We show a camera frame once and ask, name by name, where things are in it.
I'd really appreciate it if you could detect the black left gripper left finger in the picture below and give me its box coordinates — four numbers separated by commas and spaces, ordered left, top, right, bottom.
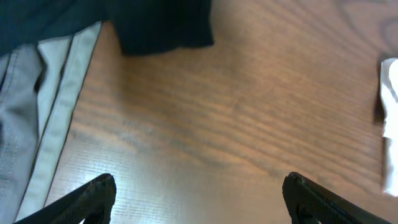
15, 174, 117, 224

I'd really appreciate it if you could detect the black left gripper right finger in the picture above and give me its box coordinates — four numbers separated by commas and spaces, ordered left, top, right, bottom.
282, 172, 391, 224

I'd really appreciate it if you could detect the white t-shirt with green logo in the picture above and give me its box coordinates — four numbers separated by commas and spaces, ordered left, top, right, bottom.
380, 58, 397, 197

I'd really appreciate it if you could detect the beige folded garment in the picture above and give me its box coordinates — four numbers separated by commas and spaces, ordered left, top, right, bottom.
16, 22, 102, 220

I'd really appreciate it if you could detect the grey folded garment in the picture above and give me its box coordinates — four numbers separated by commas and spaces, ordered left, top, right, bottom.
1, 45, 43, 223

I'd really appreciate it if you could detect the black garment with red trim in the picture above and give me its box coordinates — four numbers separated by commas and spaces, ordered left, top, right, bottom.
1, 0, 213, 55

